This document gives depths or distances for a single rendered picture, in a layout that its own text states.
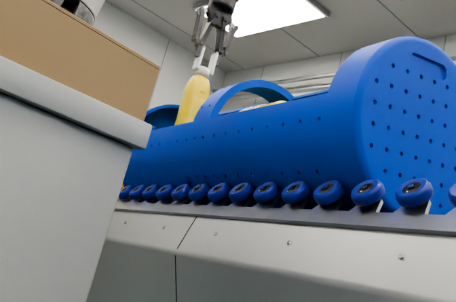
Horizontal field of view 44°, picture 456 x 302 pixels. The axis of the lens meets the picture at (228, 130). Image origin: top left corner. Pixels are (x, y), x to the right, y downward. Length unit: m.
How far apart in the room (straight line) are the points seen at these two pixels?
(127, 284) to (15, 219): 0.55
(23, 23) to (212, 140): 0.45
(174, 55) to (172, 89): 0.41
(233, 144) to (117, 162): 0.26
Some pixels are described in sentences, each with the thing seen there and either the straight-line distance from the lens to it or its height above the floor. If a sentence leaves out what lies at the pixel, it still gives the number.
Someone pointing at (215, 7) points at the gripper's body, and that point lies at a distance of 1.60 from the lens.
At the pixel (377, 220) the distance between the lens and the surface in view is 0.73.
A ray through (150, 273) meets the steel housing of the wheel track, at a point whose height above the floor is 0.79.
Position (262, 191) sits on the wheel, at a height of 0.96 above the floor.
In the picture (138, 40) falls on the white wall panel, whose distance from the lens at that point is 6.58.
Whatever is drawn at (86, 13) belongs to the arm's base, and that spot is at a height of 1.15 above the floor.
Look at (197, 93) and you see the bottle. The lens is 1.48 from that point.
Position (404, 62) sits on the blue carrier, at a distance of 0.87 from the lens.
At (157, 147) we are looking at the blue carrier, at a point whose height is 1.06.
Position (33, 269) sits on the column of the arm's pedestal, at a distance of 0.79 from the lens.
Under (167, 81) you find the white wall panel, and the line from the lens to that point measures 6.74.
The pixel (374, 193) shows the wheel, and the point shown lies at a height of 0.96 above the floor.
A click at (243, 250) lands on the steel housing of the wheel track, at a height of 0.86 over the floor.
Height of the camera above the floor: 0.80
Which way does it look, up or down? 15 degrees up
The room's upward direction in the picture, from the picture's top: 15 degrees clockwise
